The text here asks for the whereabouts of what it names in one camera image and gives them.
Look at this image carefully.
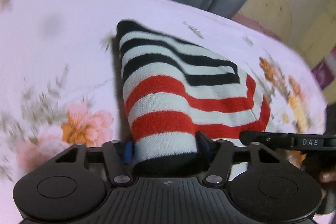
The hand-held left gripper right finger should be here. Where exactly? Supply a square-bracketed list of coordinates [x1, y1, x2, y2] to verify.
[196, 131, 282, 187]

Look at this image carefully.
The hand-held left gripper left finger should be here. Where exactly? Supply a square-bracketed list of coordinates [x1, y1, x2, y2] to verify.
[54, 140, 135, 186]

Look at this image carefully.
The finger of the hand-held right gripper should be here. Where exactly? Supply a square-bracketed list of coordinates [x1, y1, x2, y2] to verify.
[239, 131, 294, 153]

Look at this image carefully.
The striped knit baby garment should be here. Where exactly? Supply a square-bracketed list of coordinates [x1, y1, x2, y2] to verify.
[112, 19, 271, 178]

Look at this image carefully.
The person's right hand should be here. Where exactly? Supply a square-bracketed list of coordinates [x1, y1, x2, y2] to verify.
[318, 171, 336, 185]

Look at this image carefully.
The purple cloth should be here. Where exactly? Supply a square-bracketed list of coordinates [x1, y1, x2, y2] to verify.
[312, 47, 336, 90]

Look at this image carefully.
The maroon cloth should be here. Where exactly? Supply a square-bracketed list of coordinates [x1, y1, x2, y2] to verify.
[232, 13, 290, 39]

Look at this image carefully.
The floral bed sheet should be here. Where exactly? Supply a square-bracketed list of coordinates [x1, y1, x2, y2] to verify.
[0, 0, 329, 224]

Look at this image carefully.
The cream wardrobe door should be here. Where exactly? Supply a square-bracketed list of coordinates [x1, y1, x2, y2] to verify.
[231, 0, 336, 68]

